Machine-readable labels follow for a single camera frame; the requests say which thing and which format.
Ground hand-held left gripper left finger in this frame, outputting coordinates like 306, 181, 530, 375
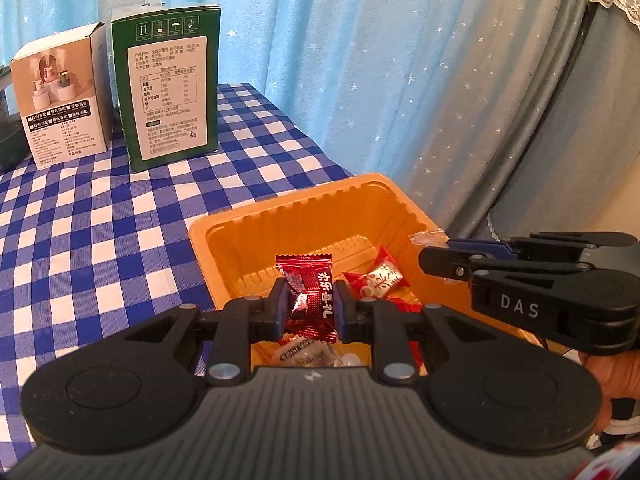
126, 278, 292, 387

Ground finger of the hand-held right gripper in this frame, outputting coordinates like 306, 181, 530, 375
418, 245, 582, 286
447, 231, 640, 261

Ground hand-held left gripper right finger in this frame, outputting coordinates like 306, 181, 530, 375
333, 280, 497, 387

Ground dark red foil candy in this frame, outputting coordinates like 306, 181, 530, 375
274, 253, 335, 344

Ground red candy with white centre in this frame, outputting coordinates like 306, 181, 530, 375
342, 245, 405, 301

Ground red candy with striped label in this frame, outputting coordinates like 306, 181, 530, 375
272, 337, 337, 367

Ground orange plastic tray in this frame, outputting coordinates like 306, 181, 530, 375
188, 173, 546, 378

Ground person's right hand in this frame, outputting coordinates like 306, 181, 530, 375
579, 352, 640, 431

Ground grey lace-trimmed curtain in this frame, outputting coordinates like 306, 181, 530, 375
415, 0, 640, 252

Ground red white printed clothing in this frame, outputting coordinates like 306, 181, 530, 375
582, 442, 640, 480

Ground blue white checked tablecloth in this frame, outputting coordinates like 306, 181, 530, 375
0, 82, 356, 472

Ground green carton box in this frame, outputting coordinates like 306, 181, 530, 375
110, 4, 223, 174

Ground blue star-print curtain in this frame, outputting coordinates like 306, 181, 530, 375
0, 0, 501, 201

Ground white product box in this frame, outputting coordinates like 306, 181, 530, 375
11, 22, 114, 170

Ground dark glass humidifier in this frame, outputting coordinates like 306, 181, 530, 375
0, 66, 29, 172

